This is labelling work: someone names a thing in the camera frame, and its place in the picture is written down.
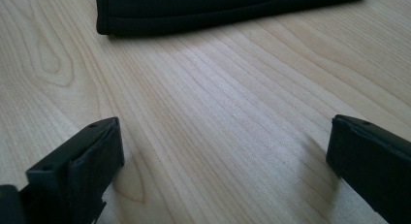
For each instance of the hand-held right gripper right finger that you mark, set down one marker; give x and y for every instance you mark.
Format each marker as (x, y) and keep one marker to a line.
(371, 166)

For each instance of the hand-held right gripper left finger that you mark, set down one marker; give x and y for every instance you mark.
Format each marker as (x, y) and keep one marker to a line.
(80, 172)

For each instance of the black cloth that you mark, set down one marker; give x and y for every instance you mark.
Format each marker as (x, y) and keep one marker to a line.
(210, 9)

